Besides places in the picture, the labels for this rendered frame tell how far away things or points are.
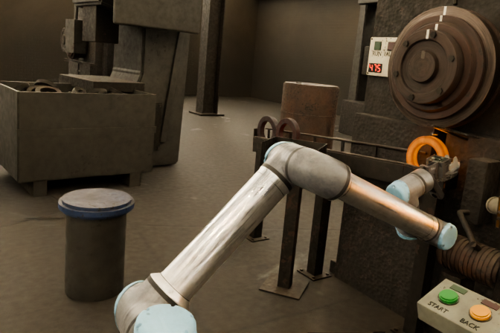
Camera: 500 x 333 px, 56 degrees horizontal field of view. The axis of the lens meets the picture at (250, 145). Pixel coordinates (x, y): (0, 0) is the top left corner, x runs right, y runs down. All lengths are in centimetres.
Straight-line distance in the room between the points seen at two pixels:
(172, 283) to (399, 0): 163
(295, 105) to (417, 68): 294
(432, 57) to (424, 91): 13
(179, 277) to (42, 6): 1028
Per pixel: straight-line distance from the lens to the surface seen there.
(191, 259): 136
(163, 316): 126
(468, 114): 193
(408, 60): 200
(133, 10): 397
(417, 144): 208
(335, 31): 1118
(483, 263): 178
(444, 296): 119
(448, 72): 189
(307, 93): 475
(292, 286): 244
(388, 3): 241
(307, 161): 133
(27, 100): 353
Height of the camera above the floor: 109
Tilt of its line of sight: 10 degrees down
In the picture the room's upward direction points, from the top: 5 degrees clockwise
